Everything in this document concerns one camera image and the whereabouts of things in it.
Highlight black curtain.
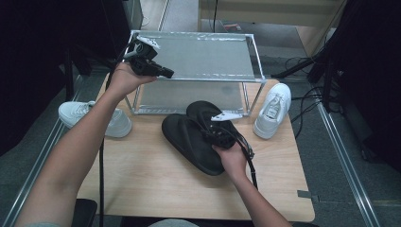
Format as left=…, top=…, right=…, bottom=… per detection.
left=0, top=0, right=132, bottom=157
left=315, top=0, right=401, bottom=173

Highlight black floor cables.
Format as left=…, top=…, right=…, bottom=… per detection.
left=284, top=56, right=324, bottom=140

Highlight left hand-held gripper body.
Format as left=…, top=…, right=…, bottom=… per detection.
left=122, top=35, right=164, bottom=78

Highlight metal shoe rack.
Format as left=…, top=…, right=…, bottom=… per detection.
left=124, top=29, right=268, bottom=116

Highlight metal floor rail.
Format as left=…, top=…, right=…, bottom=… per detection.
left=0, top=74, right=83, bottom=227
left=316, top=101, right=381, bottom=227

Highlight grey tape piece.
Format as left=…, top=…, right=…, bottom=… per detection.
left=296, top=189, right=321, bottom=203

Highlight white sneaker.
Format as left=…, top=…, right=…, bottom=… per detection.
left=58, top=100, right=133, bottom=139
left=253, top=82, right=292, bottom=141

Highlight black tripod stand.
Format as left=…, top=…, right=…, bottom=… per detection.
left=270, top=53, right=336, bottom=112

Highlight person's left hand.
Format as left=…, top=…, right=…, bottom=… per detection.
left=105, top=61, right=158, bottom=102

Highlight grey metal cabinet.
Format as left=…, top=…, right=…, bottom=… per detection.
left=122, top=0, right=145, bottom=31

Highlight person's grey clothing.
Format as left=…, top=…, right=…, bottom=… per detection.
left=148, top=218, right=201, bottom=227

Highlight small red object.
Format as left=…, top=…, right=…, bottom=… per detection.
left=222, top=22, right=243, bottom=32

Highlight black chair armrest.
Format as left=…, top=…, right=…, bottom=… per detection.
left=71, top=198, right=98, bottom=227

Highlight wooden cabinet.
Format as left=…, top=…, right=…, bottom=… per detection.
left=197, top=0, right=348, bottom=59

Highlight person's right hand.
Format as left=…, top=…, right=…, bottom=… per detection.
left=211, top=142, right=249, bottom=185

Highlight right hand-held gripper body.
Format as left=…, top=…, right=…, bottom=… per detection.
left=202, top=111, right=244, bottom=150

